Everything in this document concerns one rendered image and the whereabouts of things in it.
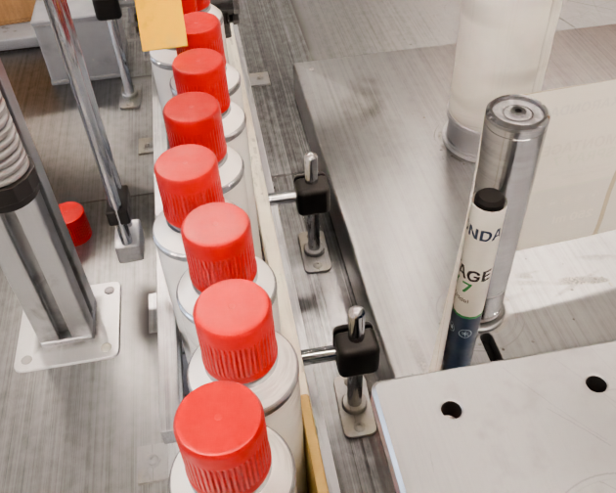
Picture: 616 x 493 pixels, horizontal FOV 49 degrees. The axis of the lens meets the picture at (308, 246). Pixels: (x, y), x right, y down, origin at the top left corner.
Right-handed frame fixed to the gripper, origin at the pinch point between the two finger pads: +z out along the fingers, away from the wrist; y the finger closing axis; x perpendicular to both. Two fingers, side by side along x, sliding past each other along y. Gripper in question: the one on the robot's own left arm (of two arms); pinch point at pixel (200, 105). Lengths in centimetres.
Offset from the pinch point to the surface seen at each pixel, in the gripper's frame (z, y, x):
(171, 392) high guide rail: 19.2, -3.6, -29.1
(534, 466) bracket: 15, 8, -53
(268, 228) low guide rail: 12.0, 4.2, -12.2
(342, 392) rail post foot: 25.6, 7.9, -16.2
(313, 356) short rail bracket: 20.5, 5.5, -22.2
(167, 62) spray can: -1.9, -1.5, -15.2
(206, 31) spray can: -2.5, 1.8, -21.2
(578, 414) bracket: 14, 10, -52
